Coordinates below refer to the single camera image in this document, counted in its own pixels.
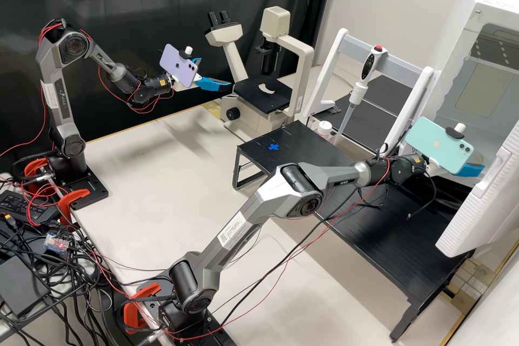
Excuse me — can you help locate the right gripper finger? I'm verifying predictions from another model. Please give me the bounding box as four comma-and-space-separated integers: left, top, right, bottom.
458, 163, 485, 178

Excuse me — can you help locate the incubator door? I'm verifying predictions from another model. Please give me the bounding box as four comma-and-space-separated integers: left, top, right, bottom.
434, 120, 519, 259

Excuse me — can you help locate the white incubator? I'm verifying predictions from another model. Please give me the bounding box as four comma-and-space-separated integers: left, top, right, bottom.
435, 0, 519, 169

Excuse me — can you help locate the cream microscope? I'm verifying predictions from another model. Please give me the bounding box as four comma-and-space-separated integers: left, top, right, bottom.
204, 5, 315, 133

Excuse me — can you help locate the black platform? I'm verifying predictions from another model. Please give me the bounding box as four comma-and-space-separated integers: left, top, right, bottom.
360, 73, 425, 110
232, 119, 354, 191
307, 96, 409, 153
314, 175, 474, 343

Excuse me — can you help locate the white pipette stand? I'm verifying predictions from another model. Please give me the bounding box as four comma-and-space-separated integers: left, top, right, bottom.
301, 28, 436, 157

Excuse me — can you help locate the pipette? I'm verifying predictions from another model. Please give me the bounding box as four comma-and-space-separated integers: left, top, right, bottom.
335, 43, 389, 145

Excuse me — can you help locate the red clamp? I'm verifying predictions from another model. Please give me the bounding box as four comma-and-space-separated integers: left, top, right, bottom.
58, 188, 91, 227
23, 158, 54, 185
122, 281, 164, 336

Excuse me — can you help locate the black power adapter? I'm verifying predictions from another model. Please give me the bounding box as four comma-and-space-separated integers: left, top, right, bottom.
0, 189, 54, 226

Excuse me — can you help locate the small circuit board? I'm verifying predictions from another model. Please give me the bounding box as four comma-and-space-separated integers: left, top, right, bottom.
43, 232, 71, 252

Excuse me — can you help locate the black flat box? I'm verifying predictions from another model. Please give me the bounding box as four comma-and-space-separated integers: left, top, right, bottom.
0, 255, 51, 320

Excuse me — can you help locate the left wrist camera phone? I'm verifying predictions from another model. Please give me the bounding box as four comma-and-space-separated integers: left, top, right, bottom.
158, 45, 202, 89

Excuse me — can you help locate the wrist camera phone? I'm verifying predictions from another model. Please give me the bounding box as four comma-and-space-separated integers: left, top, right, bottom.
404, 115, 475, 175
158, 45, 202, 89

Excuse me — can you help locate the right wrist camera phone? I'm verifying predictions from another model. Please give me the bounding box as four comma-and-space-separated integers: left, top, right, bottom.
404, 115, 475, 175

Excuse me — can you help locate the black cable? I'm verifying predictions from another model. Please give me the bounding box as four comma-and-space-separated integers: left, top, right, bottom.
407, 171, 438, 218

